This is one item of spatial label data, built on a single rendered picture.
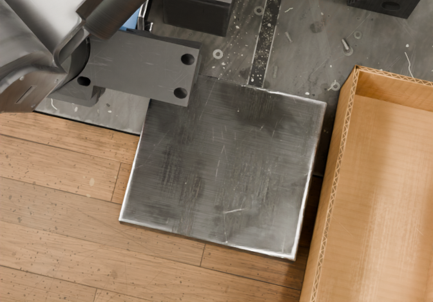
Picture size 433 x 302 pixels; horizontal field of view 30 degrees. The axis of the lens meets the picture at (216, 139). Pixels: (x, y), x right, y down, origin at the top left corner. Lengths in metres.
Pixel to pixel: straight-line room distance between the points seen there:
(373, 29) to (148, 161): 0.27
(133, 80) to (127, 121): 0.22
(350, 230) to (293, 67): 0.17
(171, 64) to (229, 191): 0.22
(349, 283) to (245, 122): 0.18
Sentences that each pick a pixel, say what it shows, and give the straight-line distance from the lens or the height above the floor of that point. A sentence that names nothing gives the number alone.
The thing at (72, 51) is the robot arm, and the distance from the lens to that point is 0.53.
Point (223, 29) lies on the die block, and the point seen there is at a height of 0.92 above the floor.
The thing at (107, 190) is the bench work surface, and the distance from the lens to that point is 0.79.
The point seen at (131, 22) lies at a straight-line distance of 0.74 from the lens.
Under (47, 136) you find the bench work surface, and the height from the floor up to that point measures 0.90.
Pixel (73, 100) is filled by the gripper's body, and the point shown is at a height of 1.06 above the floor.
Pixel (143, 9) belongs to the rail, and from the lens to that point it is 0.75.
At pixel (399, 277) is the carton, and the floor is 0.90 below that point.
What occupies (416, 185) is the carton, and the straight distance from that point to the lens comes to 0.82.
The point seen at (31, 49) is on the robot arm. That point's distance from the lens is 0.47.
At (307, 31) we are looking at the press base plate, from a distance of 0.85.
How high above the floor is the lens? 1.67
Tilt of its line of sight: 75 degrees down
